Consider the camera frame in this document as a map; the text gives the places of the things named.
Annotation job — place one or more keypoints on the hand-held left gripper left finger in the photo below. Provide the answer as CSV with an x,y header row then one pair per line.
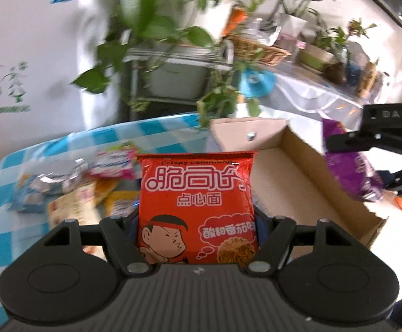
x,y
133,230

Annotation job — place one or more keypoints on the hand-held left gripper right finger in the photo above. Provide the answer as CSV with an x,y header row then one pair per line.
x,y
261,230

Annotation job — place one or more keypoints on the purple snack packet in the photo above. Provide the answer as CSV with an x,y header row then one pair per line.
x,y
349,173

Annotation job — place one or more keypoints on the brown cardboard box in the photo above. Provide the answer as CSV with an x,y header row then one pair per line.
x,y
291,179

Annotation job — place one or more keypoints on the beige snack packet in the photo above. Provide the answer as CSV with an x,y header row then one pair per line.
x,y
71,204

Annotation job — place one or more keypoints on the red noodle snack packet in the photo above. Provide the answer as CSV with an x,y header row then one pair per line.
x,y
197,207

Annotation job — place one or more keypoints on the pink snack packet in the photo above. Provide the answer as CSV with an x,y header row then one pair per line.
x,y
112,164

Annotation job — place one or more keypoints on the silver snack packet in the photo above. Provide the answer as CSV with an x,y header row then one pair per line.
x,y
57,178

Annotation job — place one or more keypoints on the brown label bottle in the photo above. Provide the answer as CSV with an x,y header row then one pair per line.
x,y
367,77

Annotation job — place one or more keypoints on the brown round object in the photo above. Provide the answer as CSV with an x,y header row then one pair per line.
x,y
336,72

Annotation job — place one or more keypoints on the side table with clear cover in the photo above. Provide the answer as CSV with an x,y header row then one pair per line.
x,y
311,93

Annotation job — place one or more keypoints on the small leafy potted plant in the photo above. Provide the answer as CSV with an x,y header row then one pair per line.
x,y
346,33

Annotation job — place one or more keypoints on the green round plant pot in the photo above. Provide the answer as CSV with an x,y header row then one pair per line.
x,y
313,58

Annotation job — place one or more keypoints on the blue white checkered tablecloth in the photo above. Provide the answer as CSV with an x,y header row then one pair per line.
x,y
10,249

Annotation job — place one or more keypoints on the blue plastic bag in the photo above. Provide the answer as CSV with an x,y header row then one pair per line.
x,y
254,81

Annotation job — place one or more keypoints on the small white plant pot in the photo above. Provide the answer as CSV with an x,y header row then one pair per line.
x,y
292,24

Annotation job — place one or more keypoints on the wicker basket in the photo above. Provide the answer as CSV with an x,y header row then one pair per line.
x,y
259,50

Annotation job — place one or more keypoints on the metal plant stand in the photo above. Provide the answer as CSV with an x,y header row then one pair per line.
x,y
176,62

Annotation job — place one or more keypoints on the white appliance with green print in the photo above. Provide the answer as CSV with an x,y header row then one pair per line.
x,y
31,58

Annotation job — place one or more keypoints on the large green pothos plant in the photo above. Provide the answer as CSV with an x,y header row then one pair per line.
x,y
145,27

